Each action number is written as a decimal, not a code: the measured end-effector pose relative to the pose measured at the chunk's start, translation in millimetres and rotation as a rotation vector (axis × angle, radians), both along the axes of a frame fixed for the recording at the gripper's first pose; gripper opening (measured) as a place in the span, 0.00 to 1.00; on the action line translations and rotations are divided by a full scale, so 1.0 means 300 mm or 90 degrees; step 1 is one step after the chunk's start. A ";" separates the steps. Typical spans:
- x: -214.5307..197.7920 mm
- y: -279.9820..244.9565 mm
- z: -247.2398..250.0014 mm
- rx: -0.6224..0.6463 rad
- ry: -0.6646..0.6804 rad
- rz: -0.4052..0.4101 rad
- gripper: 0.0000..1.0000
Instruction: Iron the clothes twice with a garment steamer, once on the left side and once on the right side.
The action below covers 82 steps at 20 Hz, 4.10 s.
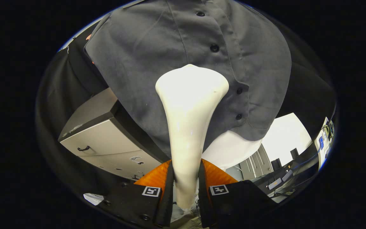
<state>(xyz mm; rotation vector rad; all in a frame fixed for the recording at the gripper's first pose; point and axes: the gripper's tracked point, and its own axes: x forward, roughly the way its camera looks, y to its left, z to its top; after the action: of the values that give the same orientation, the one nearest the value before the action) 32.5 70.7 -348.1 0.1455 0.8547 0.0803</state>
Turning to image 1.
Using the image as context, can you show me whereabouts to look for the grey metal locker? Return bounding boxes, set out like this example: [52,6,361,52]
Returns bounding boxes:
[226,144,274,182]

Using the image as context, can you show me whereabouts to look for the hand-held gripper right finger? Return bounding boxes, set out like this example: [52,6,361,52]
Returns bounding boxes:
[198,158,277,229]

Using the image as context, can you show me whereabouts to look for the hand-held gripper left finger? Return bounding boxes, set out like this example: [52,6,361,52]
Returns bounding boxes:
[102,160,174,228]

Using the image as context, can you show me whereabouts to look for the white mannequin torso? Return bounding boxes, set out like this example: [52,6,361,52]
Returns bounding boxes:
[201,130,263,170]

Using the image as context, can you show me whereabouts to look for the white ribbed object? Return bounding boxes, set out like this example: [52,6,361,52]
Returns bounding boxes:
[84,193,105,205]

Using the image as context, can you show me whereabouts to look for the grey button shirt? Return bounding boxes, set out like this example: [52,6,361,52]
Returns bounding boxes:
[85,0,292,158]

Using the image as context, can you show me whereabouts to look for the grey cabinet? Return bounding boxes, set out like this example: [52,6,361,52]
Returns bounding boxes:
[58,87,171,181]

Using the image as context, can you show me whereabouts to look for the dark desk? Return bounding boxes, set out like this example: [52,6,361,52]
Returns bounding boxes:
[254,149,322,203]

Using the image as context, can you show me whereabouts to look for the white device with cables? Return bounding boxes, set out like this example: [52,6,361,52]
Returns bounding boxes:
[315,117,334,169]

